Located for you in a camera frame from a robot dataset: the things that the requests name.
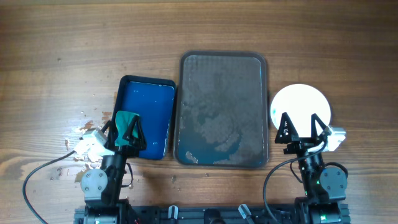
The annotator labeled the green sponge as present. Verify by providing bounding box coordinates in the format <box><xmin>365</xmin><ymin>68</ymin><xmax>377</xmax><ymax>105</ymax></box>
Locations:
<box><xmin>114</xmin><ymin>110</ymin><xmax>139</xmax><ymax>146</ymax></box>

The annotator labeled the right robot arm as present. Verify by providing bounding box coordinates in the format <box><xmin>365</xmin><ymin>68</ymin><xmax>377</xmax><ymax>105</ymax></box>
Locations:
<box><xmin>275</xmin><ymin>112</ymin><xmax>351</xmax><ymax>224</ymax></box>

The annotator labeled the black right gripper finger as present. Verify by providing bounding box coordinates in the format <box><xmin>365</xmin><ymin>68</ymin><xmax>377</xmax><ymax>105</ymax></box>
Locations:
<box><xmin>311</xmin><ymin>113</ymin><xmax>327</xmax><ymax>139</ymax></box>
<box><xmin>275</xmin><ymin>112</ymin><xmax>299</xmax><ymax>144</ymax></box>

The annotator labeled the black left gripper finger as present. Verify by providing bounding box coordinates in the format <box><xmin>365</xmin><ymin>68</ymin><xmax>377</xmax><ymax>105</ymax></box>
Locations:
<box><xmin>101</xmin><ymin>120</ymin><xmax>117</xmax><ymax>149</ymax></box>
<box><xmin>122</xmin><ymin>115</ymin><xmax>147</xmax><ymax>151</ymax></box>

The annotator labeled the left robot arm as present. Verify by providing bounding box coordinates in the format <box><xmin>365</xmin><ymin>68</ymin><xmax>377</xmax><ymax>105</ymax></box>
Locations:
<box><xmin>73</xmin><ymin>111</ymin><xmax>147</xmax><ymax>224</ymax></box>

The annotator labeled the grey serving tray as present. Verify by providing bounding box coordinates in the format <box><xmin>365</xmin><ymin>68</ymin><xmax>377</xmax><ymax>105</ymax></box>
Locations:
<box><xmin>173</xmin><ymin>50</ymin><xmax>269</xmax><ymax>169</ymax></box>

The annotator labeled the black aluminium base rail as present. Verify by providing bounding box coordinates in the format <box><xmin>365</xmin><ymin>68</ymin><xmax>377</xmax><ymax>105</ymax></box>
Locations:
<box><xmin>73</xmin><ymin>204</ymin><xmax>351</xmax><ymax>224</ymax></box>

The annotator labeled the white plate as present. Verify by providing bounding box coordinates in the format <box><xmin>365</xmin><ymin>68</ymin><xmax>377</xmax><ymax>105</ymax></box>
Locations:
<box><xmin>270</xmin><ymin>84</ymin><xmax>331</xmax><ymax>137</ymax></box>

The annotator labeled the black tub of blue water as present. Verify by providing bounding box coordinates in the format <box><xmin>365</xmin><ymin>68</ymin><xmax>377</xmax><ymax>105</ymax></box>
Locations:
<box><xmin>112</xmin><ymin>75</ymin><xmax>176</xmax><ymax>160</ymax></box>

